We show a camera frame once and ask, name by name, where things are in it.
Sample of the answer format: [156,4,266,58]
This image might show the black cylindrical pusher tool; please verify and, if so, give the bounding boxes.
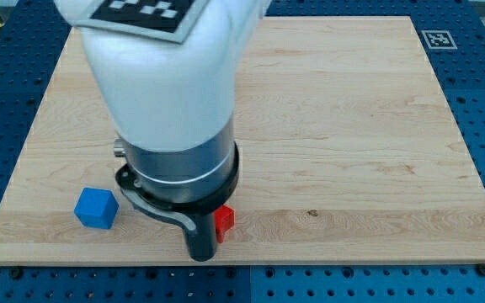
[184,213,217,262]

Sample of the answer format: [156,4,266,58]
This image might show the black end effector mount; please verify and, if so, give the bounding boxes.
[115,144,239,232]

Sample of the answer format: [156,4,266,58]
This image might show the red star block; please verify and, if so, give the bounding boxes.
[214,205,235,243]

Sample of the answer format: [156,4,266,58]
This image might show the fiducial marker on arm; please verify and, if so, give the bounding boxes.
[76,0,208,44]

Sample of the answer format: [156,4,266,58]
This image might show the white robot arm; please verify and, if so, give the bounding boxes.
[56,0,271,261]

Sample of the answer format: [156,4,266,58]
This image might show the blue cube block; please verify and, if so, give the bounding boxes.
[74,188,119,230]

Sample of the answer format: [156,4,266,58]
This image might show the wooden board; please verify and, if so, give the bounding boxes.
[0,17,485,267]

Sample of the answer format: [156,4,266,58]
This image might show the fiducial marker on table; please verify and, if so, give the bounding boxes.
[421,29,457,50]

